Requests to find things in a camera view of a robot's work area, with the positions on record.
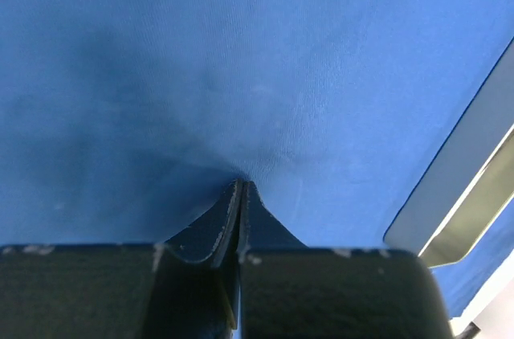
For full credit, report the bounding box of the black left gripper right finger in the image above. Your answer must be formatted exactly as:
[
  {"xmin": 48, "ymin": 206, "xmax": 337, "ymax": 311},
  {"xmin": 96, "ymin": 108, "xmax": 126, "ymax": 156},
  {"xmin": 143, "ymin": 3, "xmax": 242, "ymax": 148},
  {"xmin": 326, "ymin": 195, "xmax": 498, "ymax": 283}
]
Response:
[{"xmin": 239, "ymin": 182, "xmax": 452, "ymax": 338}]

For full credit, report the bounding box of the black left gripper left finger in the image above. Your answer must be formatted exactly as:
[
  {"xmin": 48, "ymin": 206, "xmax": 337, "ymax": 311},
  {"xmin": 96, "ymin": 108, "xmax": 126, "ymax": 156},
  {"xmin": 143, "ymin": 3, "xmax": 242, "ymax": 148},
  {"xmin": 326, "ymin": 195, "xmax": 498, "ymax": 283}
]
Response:
[{"xmin": 1, "ymin": 181, "xmax": 243, "ymax": 338}]

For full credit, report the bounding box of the blue surgical cloth wrap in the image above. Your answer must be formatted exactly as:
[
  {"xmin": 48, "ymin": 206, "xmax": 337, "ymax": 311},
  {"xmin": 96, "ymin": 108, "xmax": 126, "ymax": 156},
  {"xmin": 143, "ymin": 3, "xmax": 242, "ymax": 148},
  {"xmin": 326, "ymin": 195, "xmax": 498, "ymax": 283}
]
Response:
[{"xmin": 0, "ymin": 0, "xmax": 514, "ymax": 319}]

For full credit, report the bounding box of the stainless steel tray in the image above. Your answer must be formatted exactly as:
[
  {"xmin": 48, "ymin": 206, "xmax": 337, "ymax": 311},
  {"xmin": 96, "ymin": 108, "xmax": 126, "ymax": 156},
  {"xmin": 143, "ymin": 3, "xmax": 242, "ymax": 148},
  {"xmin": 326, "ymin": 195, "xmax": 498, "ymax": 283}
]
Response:
[{"xmin": 384, "ymin": 45, "xmax": 513, "ymax": 268}]

